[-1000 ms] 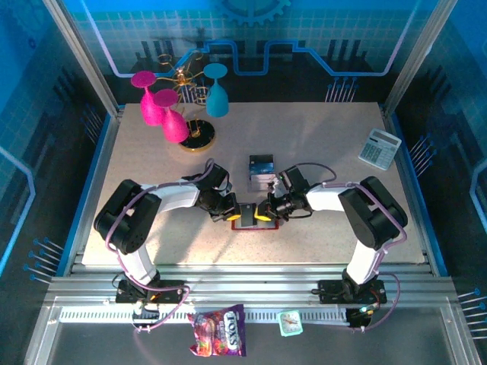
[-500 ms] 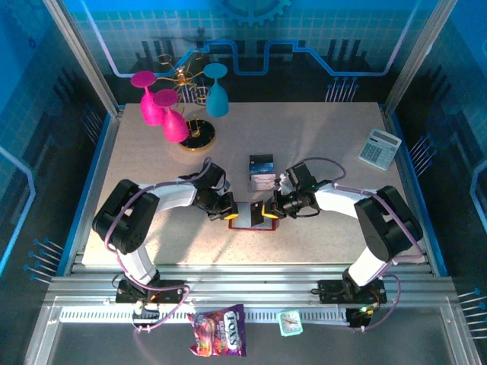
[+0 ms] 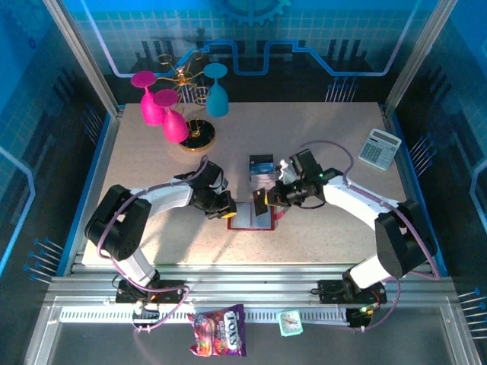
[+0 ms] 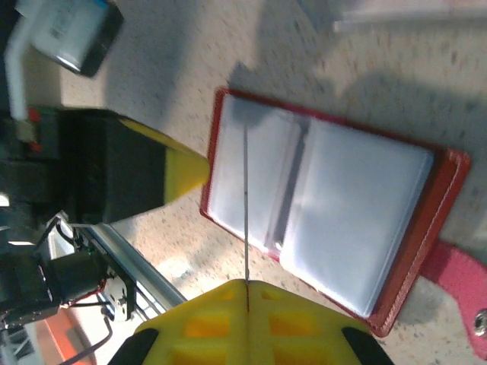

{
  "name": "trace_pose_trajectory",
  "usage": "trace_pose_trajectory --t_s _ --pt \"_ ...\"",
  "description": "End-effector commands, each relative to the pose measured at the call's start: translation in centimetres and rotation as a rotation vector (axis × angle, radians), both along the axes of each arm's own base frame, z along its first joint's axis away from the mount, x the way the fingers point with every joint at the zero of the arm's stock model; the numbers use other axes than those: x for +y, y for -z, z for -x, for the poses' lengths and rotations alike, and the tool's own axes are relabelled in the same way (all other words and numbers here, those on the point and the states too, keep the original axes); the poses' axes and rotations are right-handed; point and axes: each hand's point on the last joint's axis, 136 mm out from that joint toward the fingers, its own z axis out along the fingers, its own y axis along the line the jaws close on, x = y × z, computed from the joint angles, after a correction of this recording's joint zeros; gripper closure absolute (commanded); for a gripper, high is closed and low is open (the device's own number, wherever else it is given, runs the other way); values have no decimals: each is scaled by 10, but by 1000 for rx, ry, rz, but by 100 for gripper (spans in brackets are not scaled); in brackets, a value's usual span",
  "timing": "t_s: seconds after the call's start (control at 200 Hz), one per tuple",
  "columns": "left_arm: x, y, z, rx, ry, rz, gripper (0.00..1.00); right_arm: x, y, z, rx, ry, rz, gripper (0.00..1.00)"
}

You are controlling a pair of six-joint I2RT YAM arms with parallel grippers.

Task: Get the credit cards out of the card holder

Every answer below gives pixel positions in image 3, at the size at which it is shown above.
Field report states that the red leather card holder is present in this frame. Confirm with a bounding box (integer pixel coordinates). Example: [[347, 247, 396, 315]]
[[227, 201, 286, 232]]

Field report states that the pink goblet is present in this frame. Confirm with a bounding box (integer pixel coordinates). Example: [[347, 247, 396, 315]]
[[152, 88, 190, 144], [130, 70, 168, 127]]

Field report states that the white desk calculator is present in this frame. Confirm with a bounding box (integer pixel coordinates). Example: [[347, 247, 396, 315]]
[[358, 128, 403, 171]]

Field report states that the teal goblet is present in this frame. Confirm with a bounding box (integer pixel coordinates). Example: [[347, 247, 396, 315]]
[[202, 62, 230, 118]]

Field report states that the purple candy bag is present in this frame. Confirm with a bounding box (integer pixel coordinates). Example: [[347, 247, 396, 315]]
[[187, 303, 247, 357]]

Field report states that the small teal alarm clock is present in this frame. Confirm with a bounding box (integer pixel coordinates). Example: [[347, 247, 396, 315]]
[[276, 309, 304, 338]]

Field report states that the small controller board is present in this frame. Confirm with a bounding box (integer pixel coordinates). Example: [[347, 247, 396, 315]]
[[132, 302, 161, 329], [346, 303, 373, 329]]

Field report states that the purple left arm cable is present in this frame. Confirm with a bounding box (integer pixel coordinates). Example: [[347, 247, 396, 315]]
[[97, 154, 209, 335]]

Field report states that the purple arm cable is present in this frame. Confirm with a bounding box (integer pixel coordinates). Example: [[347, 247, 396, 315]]
[[300, 140, 442, 334], [97, 154, 209, 335]]

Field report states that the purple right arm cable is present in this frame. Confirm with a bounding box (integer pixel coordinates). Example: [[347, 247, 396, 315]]
[[300, 140, 442, 334]]

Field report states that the gold wire glass rack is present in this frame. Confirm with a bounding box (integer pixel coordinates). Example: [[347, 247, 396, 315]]
[[157, 50, 217, 154]]

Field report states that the aluminium table rail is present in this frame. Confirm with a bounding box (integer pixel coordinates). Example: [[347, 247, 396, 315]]
[[43, 263, 460, 307]]

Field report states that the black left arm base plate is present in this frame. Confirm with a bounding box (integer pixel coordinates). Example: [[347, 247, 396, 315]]
[[115, 279, 190, 304]]

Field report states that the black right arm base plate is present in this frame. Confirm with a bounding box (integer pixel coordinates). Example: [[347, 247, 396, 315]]
[[317, 279, 388, 305]]

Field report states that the white slotted cable duct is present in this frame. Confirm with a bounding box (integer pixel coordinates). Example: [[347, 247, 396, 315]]
[[59, 306, 349, 325]]

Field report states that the aluminium frame post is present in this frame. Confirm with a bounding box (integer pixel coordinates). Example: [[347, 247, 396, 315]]
[[42, 0, 122, 117], [383, 0, 460, 111]]

